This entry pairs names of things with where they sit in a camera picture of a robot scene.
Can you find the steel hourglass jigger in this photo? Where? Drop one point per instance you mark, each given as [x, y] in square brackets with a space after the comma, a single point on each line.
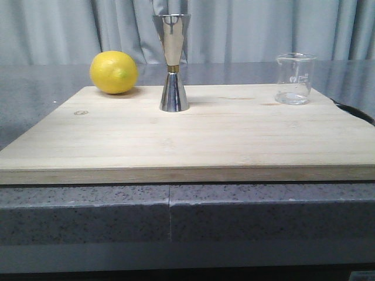
[172, 30]

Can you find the small glass beaker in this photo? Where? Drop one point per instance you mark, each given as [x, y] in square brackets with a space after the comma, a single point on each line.
[294, 79]

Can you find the light wooden cutting board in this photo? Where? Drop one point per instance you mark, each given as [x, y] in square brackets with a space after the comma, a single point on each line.
[229, 133]

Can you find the yellow lemon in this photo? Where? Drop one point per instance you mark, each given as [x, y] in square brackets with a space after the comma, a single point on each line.
[113, 72]

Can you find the grey curtain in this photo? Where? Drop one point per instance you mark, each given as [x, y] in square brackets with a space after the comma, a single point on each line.
[73, 32]

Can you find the black cutting board handle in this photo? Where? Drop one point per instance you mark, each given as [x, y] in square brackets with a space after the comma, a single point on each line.
[355, 112]

